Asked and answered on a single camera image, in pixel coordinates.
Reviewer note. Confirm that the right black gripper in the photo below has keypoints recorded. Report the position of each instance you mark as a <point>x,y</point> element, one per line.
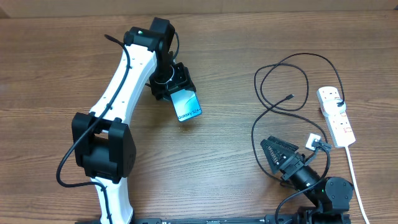
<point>296,159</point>

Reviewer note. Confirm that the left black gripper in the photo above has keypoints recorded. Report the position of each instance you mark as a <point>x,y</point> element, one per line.
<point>184,81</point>

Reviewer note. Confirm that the Galaxy S24+ smartphone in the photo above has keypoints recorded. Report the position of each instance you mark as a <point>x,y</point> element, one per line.
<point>186,104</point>

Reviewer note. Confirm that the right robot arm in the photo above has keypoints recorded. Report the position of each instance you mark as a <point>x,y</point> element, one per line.
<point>330,195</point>

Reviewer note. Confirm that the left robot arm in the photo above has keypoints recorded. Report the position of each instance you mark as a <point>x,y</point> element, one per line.
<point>102,141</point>

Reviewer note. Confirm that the white charger plug adapter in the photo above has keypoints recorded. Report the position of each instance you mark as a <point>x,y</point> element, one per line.
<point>332,107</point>

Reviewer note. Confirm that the white power strip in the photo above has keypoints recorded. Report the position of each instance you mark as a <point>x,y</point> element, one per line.
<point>339,126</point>

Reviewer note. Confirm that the cardboard backdrop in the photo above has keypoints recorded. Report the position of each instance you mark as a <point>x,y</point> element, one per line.
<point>78,8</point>

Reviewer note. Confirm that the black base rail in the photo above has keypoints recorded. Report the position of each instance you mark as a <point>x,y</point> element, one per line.
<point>217,221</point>

